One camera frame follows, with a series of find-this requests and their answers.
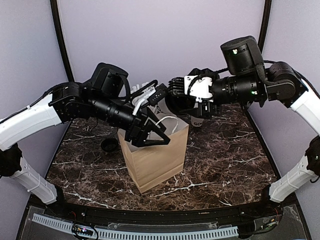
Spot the spare black cup lid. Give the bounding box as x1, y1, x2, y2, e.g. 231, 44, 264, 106
100, 138, 119, 153

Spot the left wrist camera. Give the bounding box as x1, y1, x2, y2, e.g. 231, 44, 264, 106
129, 79, 168, 116

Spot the bundle of wrapped white straws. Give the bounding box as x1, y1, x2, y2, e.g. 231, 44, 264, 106
130, 82, 149, 100

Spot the black frame post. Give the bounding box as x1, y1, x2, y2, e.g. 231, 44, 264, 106
257, 0, 272, 53
49, 0, 76, 82

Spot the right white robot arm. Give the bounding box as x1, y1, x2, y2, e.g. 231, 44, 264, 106
186, 35, 320, 217

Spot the white cable duct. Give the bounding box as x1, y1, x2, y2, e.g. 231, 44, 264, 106
32, 213, 239, 240

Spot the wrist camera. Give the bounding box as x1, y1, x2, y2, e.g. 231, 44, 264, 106
129, 79, 168, 116
168, 68, 219, 103

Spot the spare white paper cup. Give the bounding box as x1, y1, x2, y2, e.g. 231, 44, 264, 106
190, 116, 204, 128

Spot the brown paper bag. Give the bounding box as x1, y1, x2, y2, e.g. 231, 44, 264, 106
117, 100, 189, 193

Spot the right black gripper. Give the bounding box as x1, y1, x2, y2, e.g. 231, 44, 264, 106
180, 66, 264, 118

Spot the right black frame post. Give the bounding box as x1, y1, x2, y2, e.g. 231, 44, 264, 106
257, 0, 272, 53

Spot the black front rail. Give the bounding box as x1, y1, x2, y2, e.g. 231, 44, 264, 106
29, 193, 298, 227

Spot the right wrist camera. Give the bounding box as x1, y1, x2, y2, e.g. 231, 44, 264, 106
168, 68, 219, 103

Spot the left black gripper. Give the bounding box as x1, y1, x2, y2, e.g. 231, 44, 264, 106
89, 91, 171, 147

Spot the left black frame post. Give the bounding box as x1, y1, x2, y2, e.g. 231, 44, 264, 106
49, 0, 76, 82

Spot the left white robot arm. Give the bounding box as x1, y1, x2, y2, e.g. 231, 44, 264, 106
0, 62, 170, 218

